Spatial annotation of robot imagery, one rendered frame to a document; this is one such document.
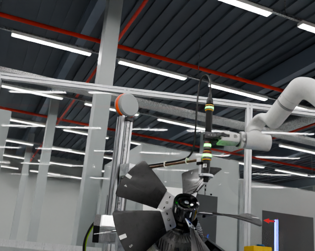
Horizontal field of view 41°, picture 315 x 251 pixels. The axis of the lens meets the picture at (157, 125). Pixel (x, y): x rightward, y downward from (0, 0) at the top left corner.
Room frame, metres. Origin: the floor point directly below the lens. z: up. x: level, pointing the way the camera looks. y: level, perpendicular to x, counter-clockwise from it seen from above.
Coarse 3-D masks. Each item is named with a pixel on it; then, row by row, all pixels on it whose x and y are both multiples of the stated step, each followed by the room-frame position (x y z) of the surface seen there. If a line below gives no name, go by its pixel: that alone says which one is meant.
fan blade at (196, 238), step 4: (192, 228) 1.90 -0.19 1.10; (192, 232) 1.87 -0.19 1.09; (196, 232) 1.92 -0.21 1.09; (192, 236) 1.84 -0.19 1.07; (196, 236) 1.87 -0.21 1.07; (200, 236) 1.94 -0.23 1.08; (192, 240) 1.82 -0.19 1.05; (196, 240) 1.84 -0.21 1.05; (200, 240) 1.88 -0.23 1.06; (192, 244) 1.80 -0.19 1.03; (196, 244) 1.82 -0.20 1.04; (200, 244) 1.85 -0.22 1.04; (204, 244) 1.91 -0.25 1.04; (192, 248) 1.79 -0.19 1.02; (196, 248) 1.80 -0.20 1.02; (200, 248) 1.82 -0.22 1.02; (204, 248) 1.85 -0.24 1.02; (208, 248) 1.93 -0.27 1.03
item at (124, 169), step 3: (120, 165) 2.49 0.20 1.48; (123, 165) 2.47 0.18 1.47; (126, 165) 2.45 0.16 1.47; (129, 165) 2.43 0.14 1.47; (132, 165) 2.44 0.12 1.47; (120, 168) 2.49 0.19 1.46; (123, 168) 2.47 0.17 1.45; (126, 168) 2.45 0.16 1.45; (129, 168) 2.43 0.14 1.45; (120, 171) 2.49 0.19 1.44; (123, 171) 2.47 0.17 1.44; (126, 171) 2.44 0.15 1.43; (120, 174) 2.49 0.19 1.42; (123, 174) 2.46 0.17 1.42; (120, 177) 2.51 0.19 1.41; (123, 177) 2.52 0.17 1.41
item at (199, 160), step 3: (198, 159) 2.03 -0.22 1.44; (201, 159) 2.02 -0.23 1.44; (198, 162) 2.03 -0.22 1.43; (201, 162) 2.01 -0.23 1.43; (201, 165) 2.02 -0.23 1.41; (201, 168) 2.02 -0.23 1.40; (201, 171) 2.02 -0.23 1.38; (201, 174) 1.99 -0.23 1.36; (204, 174) 1.98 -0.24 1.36; (207, 174) 1.97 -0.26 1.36; (210, 174) 1.98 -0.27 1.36; (201, 177) 2.03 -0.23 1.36; (210, 177) 2.01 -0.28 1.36
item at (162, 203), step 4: (168, 192) 2.02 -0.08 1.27; (164, 196) 2.03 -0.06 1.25; (168, 196) 2.02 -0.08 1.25; (172, 196) 2.02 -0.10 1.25; (164, 200) 2.03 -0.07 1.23; (168, 200) 2.03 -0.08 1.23; (172, 200) 2.02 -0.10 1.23; (160, 204) 2.04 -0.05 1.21; (164, 204) 2.03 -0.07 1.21; (168, 204) 2.03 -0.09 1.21; (172, 204) 2.02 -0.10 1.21; (160, 208) 2.04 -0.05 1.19; (164, 208) 2.03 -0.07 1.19; (168, 208) 2.03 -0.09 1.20
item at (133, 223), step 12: (120, 216) 1.86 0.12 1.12; (132, 216) 1.87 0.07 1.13; (144, 216) 1.89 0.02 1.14; (156, 216) 1.92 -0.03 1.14; (120, 228) 1.85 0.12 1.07; (132, 228) 1.86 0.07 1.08; (144, 228) 1.89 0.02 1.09; (156, 228) 1.92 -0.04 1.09; (120, 240) 1.84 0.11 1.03; (132, 240) 1.86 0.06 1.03; (144, 240) 1.89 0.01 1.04; (156, 240) 1.92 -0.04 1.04
